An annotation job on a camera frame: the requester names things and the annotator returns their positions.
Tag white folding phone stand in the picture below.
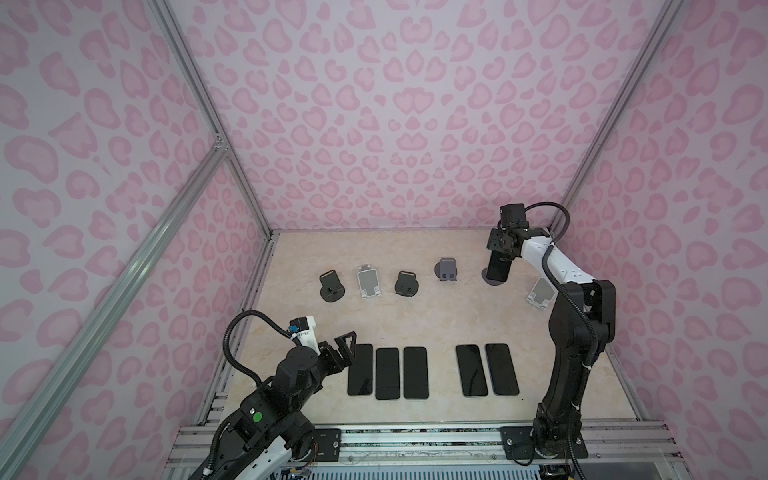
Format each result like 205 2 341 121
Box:
526 277 557 310

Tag teal phone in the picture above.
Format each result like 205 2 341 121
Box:
403 346 429 400
455 344 488 397

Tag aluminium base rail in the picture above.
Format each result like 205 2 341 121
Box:
161 419 691 480

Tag grey round stand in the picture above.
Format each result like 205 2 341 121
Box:
319 269 346 303

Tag aluminium frame strut right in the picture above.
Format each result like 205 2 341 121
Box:
561 0 688 215

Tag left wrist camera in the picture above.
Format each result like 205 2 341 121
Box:
288 316 320 354

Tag purple phone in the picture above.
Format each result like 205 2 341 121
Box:
485 343 520 396

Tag aluminium frame strut left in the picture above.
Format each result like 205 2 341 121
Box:
1 1 265 479

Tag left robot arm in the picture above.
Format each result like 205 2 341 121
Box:
191 331 357 479

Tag aluminium frame strut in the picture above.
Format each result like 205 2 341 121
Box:
561 0 688 215
1 1 265 479

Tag white stand back left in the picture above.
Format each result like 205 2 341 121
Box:
357 265 381 299

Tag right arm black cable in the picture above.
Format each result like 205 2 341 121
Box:
525 200 601 367

